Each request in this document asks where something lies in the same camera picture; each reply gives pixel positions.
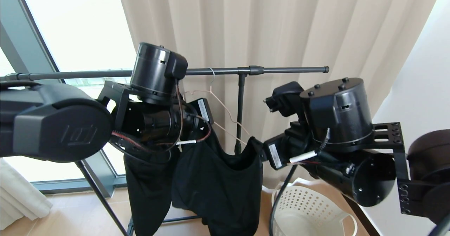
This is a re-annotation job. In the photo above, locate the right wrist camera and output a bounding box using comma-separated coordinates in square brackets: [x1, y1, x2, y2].
[264, 81, 305, 118]

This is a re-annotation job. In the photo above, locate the white laundry basket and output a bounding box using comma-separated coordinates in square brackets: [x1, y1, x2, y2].
[271, 178, 358, 236]

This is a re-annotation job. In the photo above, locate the black knitted garment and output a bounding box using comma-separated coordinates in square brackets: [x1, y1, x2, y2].
[124, 146, 180, 236]

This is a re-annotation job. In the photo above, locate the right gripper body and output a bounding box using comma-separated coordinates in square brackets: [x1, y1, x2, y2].
[262, 122, 397, 208]

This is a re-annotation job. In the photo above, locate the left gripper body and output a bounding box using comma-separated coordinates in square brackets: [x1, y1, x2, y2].
[125, 97, 214, 147]

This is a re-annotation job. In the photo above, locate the window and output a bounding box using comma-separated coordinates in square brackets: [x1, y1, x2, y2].
[0, 0, 137, 194]

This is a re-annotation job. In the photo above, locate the beige curtain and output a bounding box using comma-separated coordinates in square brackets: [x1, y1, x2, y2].
[0, 159, 53, 221]
[116, 0, 443, 187]

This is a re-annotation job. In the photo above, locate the black clothes rack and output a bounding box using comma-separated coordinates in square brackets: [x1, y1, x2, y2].
[0, 66, 330, 236]

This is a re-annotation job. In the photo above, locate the pink clothes hanger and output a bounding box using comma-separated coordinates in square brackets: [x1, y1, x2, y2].
[182, 67, 251, 146]

